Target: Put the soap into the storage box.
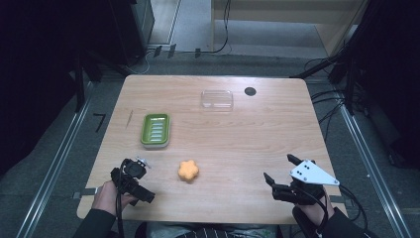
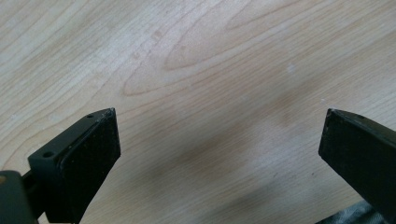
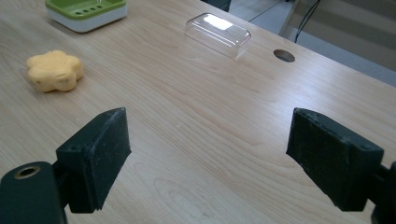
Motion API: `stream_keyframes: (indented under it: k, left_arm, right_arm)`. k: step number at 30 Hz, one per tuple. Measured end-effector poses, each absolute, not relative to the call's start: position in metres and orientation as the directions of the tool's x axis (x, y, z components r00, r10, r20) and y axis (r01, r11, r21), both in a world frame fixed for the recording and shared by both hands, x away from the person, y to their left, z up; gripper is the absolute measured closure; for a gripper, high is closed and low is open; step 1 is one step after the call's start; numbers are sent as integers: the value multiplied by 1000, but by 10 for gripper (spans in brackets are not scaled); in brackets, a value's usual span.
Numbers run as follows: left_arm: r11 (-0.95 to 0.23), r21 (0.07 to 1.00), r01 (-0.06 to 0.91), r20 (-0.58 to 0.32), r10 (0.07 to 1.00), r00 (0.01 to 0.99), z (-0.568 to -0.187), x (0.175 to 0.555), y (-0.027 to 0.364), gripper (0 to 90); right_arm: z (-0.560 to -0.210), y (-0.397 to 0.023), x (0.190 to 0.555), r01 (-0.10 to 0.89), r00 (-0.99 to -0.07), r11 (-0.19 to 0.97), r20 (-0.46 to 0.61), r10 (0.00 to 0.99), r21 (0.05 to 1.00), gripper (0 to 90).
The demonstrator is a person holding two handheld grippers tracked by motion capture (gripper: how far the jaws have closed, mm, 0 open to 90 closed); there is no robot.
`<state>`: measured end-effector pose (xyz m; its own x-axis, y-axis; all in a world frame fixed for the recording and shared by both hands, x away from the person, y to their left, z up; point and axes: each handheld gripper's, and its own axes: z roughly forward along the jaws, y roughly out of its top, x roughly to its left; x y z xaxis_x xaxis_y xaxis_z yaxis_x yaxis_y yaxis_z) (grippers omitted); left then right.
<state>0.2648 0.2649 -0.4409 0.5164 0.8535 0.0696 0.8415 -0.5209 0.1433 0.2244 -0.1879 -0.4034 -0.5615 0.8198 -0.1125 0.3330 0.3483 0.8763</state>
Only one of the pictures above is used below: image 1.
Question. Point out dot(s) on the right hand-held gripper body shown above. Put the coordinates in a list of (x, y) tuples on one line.
[(312, 175)]

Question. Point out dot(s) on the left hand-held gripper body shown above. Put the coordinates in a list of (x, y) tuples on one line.
[(132, 170)]

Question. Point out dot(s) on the person's right hand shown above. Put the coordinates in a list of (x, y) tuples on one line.
[(315, 211)]

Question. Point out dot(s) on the person's left hand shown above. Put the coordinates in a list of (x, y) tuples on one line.
[(107, 198)]

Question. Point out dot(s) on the green soap dish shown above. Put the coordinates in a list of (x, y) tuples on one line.
[(156, 129)]

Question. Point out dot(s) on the orange flower-shaped soap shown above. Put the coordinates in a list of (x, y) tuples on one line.
[(188, 170)]

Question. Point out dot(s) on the person's torso clothing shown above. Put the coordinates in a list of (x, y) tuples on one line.
[(211, 231)]

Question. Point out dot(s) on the black round table grommet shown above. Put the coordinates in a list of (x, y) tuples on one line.
[(250, 91)]

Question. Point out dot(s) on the clear plastic lid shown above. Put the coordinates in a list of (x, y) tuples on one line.
[(217, 99)]

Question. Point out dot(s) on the dark curtain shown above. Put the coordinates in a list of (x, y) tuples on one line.
[(393, 76), (33, 66)]

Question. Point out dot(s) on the light wooden cabinet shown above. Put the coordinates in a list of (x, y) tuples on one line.
[(333, 29)]

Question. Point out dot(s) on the black equipment cabinet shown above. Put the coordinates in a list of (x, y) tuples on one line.
[(132, 29)]

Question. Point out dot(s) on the metal floor rail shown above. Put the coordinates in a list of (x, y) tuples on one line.
[(56, 158), (373, 168)]

